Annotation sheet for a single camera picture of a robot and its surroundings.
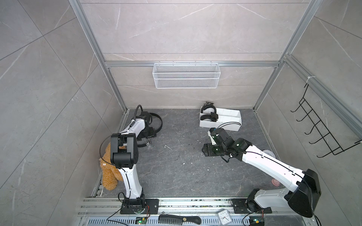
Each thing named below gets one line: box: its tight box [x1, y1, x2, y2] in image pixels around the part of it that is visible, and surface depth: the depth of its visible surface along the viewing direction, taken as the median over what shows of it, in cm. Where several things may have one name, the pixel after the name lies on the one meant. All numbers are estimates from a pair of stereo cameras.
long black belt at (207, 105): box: [200, 101, 217, 114], surface depth 110 cm
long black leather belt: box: [199, 112, 219, 122], surface depth 103 cm
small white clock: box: [217, 209, 233, 226], surface depth 70 cm
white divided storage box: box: [199, 106, 243, 131], surface depth 109 cm
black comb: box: [158, 214, 203, 226], surface depth 71 cm
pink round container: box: [262, 149, 276, 159], surface depth 95 cm
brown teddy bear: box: [98, 142, 124, 191], surface depth 78 cm
